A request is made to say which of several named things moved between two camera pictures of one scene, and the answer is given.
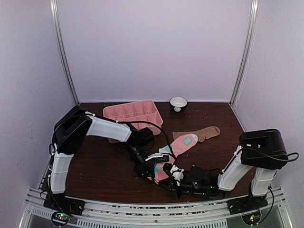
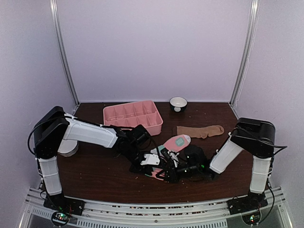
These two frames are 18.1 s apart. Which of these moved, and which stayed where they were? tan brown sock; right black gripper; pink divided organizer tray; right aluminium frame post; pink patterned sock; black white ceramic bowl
Moved: pink patterned sock; right black gripper; tan brown sock
Stayed: pink divided organizer tray; right aluminium frame post; black white ceramic bowl
